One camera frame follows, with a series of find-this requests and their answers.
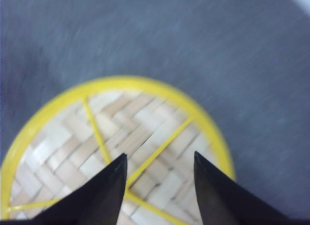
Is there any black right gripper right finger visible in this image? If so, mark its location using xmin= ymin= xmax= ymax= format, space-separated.
xmin=194 ymin=152 xmax=310 ymax=225

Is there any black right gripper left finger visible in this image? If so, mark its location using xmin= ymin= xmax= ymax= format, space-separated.
xmin=0 ymin=153 xmax=127 ymax=225

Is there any woven bamboo steamer lid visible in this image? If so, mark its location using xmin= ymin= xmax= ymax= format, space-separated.
xmin=0 ymin=76 xmax=235 ymax=225

